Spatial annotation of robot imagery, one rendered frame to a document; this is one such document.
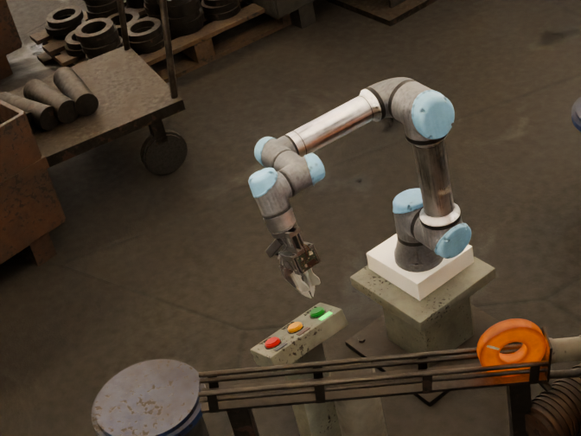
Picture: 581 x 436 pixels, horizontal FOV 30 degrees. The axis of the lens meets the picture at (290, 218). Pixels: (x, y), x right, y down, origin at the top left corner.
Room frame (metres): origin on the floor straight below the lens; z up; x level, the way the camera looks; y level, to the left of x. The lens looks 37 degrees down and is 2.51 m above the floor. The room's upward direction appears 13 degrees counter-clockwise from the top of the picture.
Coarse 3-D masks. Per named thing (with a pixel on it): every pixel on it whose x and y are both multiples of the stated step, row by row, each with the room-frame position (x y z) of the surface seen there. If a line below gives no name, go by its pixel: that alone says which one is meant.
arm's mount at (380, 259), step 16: (368, 256) 2.61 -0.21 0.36; (384, 256) 2.58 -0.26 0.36; (464, 256) 2.52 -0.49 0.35; (384, 272) 2.55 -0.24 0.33; (400, 272) 2.49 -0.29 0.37; (416, 272) 2.47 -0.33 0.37; (432, 272) 2.45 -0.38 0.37; (448, 272) 2.48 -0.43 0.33; (400, 288) 2.49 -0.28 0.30; (416, 288) 2.42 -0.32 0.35; (432, 288) 2.45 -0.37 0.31
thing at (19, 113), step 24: (0, 120) 3.69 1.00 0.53; (24, 120) 3.52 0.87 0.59; (0, 144) 3.45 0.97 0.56; (24, 144) 3.50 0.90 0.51; (0, 168) 3.43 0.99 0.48; (24, 168) 3.48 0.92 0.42; (0, 192) 3.40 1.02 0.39; (24, 192) 3.46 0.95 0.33; (48, 192) 3.51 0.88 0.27; (0, 216) 3.38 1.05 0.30; (24, 216) 3.43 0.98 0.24; (48, 216) 3.49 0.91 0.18; (0, 240) 3.36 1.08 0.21; (24, 240) 3.41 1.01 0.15; (48, 240) 3.48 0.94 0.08; (0, 264) 3.35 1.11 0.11
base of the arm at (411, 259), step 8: (400, 240) 2.52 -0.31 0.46; (400, 248) 2.52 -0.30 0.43; (408, 248) 2.50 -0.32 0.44; (416, 248) 2.49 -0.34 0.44; (424, 248) 2.49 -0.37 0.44; (400, 256) 2.51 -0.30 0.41; (408, 256) 2.49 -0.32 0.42; (416, 256) 2.49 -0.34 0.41; (424, 256) 2.48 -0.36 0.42; (432, 256) 2.48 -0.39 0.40; (440, 256) 2.49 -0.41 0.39; (400, 264) 2.51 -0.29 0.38; (408, 264) 2.49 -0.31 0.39; (416, 264) 2.49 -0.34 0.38; (424, 264) 2.47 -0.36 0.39; (432, 264) 2.47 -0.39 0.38
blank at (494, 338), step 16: (512, 320) 1.76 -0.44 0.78; (528, 320) 1.76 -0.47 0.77; (496, 336) 1.73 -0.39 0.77; (512, 336) 1.73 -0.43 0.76; (528, 336) 1.73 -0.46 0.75; (480, 352) 1.74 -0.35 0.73; (496, 352) 1.73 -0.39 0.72; (528, 352) 1.73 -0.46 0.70; (544, 352) 1.73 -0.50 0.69; (528, 368) 1.73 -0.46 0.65
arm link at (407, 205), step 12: (408, 192) 2.58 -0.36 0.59; (420, 192) 2.56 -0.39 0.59; (396, 204) 2.53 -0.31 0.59; (408, 204) 2.51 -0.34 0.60; (420, 204) 2.49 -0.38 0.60; (396, 216) 2.53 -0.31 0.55; (408, 216) 2.49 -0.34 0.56; (396, 228) 2.54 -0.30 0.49; (408, 228) 2.48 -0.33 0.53; (408, 240) 2.50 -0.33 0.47
